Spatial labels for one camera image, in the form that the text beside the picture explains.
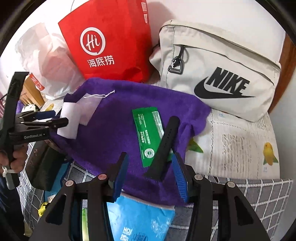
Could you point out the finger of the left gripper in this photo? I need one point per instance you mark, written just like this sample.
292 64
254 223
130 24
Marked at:
35 115
39 128

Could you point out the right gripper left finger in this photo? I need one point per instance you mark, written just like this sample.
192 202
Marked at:
62 219

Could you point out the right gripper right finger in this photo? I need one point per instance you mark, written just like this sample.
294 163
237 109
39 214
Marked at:
237 219

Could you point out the green tissue packet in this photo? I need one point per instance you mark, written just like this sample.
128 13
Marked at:
85 235

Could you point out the white foam block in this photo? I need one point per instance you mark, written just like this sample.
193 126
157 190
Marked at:
72 112

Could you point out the clear mesh drawstring pouch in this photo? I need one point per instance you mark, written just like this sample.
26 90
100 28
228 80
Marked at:
88 105

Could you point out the green wet wipe packet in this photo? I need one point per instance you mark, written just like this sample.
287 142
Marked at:
149 131

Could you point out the person's left hand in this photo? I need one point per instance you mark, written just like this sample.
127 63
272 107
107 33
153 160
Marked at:
20 157

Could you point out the wooden headboard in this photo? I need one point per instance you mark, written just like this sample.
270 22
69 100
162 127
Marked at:
31 95

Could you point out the dark green tea tin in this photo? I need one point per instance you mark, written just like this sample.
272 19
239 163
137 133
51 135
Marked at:
44 163

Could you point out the checkered grey bed sheet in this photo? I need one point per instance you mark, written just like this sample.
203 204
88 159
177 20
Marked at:
179 232

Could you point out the white Miniso plastic bag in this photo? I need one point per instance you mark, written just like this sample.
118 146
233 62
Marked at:
48 60

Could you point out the purple towel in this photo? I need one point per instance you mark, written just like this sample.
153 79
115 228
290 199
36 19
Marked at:
111 131

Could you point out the blue tissue pack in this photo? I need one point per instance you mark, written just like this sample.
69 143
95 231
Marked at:
135 219

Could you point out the newspaper print lemon sheet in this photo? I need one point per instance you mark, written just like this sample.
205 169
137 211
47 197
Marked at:
232 147

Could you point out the red Haidilao paper bag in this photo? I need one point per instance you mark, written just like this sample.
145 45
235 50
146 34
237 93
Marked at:
110 40

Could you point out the beige Nike bag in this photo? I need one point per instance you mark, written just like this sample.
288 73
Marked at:
216 66

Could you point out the brown wooden door frame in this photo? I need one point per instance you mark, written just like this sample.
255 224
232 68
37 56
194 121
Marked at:
287 61

